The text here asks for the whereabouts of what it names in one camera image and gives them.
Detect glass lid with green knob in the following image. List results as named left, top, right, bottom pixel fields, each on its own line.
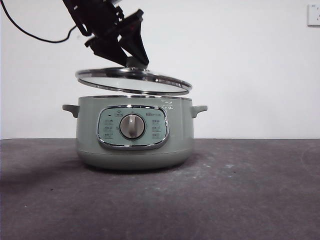
left=75, top=58, right=194, bottom=97

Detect white wall socket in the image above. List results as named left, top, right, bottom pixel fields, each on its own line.
left=307, top=4, right=320, bottom=28

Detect pale green electric pot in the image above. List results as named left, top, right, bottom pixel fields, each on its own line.
left=62, top=94, right=209, bottom=172

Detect black cable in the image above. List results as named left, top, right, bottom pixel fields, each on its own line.
left=2, top=0, right=79, bottom=44

